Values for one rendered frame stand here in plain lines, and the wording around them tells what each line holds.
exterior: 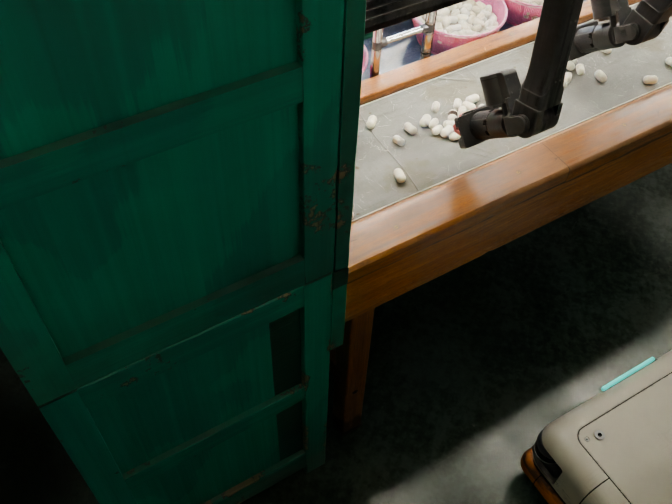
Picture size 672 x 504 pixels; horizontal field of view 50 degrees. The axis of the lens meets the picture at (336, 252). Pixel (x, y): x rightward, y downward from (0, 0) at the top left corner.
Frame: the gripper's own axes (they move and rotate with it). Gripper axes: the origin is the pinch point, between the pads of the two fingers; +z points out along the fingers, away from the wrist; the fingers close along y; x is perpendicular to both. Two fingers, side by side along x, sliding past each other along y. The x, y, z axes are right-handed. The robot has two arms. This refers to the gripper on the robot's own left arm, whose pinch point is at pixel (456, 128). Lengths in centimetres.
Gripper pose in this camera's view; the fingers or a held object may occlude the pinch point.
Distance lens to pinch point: 159.4
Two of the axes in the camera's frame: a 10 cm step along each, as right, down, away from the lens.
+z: -4.0, -1.0, 9.1
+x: 3.1, 9.2, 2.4
